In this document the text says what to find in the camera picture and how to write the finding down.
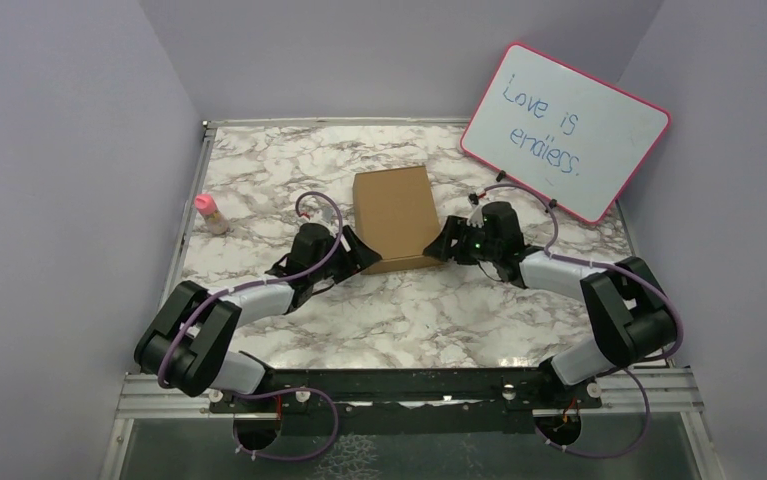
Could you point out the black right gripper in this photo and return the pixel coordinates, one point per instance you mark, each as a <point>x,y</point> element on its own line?
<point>456,229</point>

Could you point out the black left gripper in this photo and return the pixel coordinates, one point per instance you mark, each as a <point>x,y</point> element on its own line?
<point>356,259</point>

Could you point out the brown cardboard box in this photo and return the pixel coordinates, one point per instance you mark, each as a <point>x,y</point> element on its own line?
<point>396,216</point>

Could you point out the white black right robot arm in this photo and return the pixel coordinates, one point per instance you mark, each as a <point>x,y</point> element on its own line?
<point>629,315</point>

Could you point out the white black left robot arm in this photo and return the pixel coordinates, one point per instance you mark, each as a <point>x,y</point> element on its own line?
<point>187,344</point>

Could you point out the pink capped small bottle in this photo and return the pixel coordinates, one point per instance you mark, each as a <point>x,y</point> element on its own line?
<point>215,221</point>

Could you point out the pink framed whiteboard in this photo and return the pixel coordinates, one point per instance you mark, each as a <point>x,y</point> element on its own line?
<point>563,133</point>

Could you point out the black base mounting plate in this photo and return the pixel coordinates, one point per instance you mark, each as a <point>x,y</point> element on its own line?
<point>320,402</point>

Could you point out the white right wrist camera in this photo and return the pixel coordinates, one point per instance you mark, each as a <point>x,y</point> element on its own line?
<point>476,218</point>

